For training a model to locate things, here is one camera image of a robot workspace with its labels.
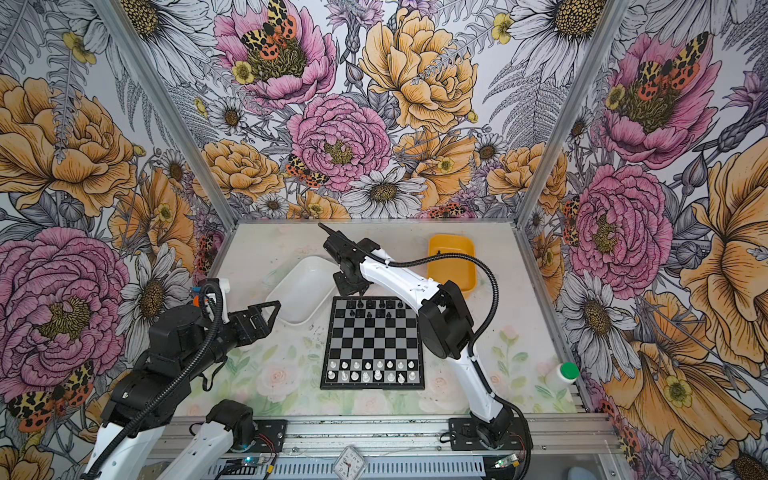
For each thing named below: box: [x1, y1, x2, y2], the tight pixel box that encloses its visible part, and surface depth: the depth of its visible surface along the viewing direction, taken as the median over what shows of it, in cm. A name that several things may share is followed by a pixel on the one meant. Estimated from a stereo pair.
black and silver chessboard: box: [320, 296, 426, 391], surface depth 89 cm
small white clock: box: [333, 445, 367, 480], surface depth 70 cm
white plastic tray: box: [266, 256, 339, 326], surface depth 102 cm
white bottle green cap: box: [545, 361, 580, 399], surface depth 83 cm
